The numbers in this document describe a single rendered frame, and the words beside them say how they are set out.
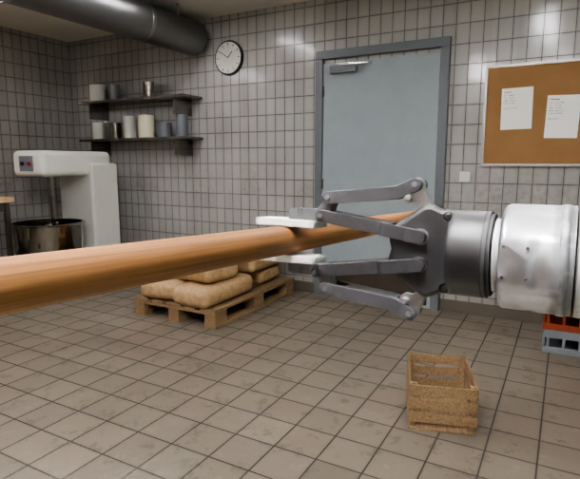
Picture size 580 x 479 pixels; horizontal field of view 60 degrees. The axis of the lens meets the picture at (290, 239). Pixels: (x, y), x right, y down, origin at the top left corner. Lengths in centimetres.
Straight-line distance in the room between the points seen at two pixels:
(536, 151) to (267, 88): 237
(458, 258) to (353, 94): 404
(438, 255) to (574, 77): 371
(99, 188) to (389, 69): 302
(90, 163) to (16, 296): 510
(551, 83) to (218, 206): 313
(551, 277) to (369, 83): 404
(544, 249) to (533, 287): 3
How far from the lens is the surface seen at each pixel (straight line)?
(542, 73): 415
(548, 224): 43
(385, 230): 47
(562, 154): 410
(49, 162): 512
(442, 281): 46
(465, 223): 44
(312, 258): 50
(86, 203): 545
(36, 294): 29
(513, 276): 42
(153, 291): 406
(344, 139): 444
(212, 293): 375
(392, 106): 431
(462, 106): 421
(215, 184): 518
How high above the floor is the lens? 121
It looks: 9 degrees down
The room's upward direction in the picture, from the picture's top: straight up
